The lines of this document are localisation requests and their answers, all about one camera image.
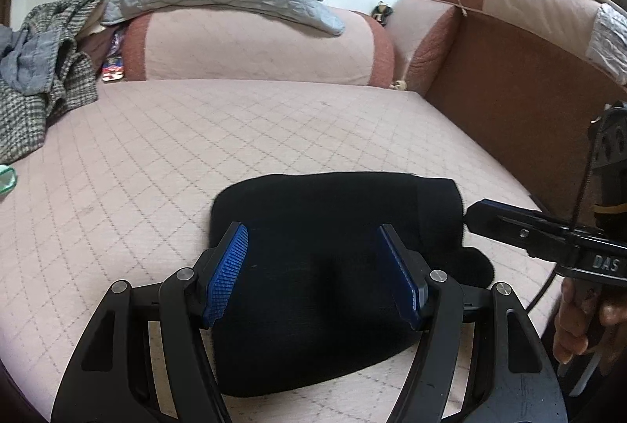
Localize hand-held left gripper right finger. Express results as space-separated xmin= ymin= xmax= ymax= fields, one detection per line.
xmin=377 ymin=223 xmax=569 ymax=423

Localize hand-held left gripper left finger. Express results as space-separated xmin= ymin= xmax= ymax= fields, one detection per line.
xmin=50 ymin=221 xmax=250 ymax=423

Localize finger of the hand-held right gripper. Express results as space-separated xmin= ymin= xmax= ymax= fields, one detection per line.
xmin=463 ymin=199 xmax=581 ymax=260

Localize black pants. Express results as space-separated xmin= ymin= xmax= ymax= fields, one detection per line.
xmin=208 ymin=172 xmax=495 ymax=397

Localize person's right hand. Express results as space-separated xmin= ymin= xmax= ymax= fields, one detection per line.
xmin=553 ymin=278 xmax=627 ymax=365

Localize pink quilted sofa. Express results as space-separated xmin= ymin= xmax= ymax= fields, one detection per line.
xmin=0 ymin=0 xmax=627 ymax=423

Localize pink and red square cushion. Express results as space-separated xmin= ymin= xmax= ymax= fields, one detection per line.
xmin=385 ymin=0 xmax=462 ymax=95

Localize white crinkled cloth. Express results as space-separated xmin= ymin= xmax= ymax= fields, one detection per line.
xmin=585 ymin=3 xmax=627 ymax=86

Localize pink bolster cushion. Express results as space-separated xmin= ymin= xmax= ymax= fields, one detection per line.
xmin=121 ymin=7 xmax=395 ymax=88

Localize colourful snack packet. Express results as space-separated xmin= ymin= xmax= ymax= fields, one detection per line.
xmin=100 ymin=29 xmax=127 ymax=83

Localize checked tweed jacket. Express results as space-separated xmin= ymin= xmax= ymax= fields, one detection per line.
xmin=0 ymin=0 xmax=116 ymax=163

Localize green round item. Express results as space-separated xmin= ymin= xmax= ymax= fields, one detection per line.
xmin=0 ymin=163 xmax=19 ymax=196

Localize grey-blue garment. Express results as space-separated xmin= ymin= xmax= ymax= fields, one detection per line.
xmin=0 ymin=25 xmax=79 ymax=97

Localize black cable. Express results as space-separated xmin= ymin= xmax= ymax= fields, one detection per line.
xmin=526 ymin=264 xmax=564 ymax=313

